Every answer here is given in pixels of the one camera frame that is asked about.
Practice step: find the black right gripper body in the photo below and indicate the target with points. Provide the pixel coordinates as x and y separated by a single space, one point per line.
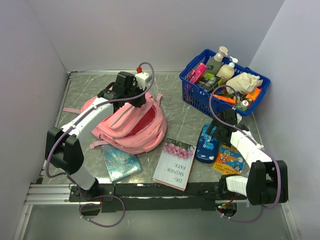
218 132

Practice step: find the pink school backpack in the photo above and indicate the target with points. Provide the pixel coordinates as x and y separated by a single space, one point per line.
134 130

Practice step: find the beige cloth bag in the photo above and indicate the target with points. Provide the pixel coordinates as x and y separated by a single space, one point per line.
243 83

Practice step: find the teal hardcover book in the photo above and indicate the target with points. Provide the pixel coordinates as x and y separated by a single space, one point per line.
119 164

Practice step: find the white book pink flowers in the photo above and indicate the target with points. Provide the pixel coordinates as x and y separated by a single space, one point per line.
174 165

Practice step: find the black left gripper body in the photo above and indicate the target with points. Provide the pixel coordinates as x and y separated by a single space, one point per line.
136 101

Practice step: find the blue plastic basket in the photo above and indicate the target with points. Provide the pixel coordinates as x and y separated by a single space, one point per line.
199 98

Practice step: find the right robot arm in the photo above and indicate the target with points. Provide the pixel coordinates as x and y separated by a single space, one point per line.
267 180

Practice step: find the pink box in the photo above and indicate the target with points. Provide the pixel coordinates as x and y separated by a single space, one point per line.
197 73

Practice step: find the orange packet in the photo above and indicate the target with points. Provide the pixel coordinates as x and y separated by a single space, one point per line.
226 99

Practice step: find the yellow children's book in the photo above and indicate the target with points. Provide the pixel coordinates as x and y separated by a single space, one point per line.
229 161

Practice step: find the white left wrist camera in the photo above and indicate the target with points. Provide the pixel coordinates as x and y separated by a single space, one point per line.
143 78

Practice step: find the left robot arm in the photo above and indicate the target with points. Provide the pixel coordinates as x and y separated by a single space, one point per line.
63 147

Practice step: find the orange snack pack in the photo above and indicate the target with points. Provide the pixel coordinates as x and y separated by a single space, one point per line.
254 94

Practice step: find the green bottle red cap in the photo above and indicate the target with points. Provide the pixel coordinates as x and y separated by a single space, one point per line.
244 104

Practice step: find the cream pump bottle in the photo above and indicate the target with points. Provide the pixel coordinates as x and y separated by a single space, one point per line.
227 71

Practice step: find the blue pencil case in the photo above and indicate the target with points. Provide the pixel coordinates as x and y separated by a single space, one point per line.
207 147

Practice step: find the black green box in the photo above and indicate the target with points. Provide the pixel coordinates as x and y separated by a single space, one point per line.
208 82

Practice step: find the grey pump bottle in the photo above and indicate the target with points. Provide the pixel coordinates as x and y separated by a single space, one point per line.
215 62

